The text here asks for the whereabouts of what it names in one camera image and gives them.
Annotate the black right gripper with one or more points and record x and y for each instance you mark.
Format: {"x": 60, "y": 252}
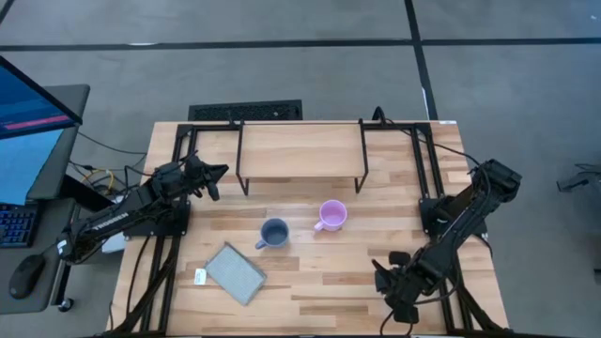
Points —
{"x": 405, "y": 286}

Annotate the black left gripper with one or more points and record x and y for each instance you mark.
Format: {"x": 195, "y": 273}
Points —
{"x": 197, "y": 173}

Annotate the pink mug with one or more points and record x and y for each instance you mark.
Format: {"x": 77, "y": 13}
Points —
{"x": 332, "y": 216}

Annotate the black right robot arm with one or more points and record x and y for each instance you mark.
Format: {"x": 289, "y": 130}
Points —
{"x": 469, "y": 211}

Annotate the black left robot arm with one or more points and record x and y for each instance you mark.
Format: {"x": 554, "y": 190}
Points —
{"x": 108, "y": 221}

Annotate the wooden shelf black metal legs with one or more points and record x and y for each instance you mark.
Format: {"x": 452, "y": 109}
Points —
{"x": 300, "y": 150}

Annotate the black floor vent grille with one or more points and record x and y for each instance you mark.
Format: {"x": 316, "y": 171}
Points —
{"x": 244, "y": 111}

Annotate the blue-grey mug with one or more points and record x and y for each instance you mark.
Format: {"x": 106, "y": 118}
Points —
{"x": 274, "y": 233}

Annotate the grey folded cloth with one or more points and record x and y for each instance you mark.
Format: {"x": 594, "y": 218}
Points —
{"x": 235, "y": 273}

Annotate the white paper tag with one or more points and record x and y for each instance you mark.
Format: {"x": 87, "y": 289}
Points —
{"x": 200, "y": 276}

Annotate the white box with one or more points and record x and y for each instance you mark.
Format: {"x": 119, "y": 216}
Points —
{"x": 114, "y": 243}

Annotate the grey side desk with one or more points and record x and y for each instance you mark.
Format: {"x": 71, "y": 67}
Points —
{"x": 51, "y": 220}

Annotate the monitor with plain blue screen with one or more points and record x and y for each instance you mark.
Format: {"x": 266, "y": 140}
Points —
{"x": 28, "y": 164}

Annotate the black caster wheel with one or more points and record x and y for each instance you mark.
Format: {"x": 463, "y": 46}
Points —
{"x": 66, "y": 305}

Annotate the monitor with pink bar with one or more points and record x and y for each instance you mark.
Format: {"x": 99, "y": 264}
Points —
{"x": 33, "y": 105}

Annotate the black backlit keyboard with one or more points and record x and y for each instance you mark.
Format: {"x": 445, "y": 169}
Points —
{"x": 16, "y": 225}

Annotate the black computer mouse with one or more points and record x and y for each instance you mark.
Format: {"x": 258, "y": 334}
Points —
{"x": 26, "y": 277}

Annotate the black chair base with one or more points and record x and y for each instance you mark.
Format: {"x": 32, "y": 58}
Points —
{"x": 580, "y": 179}

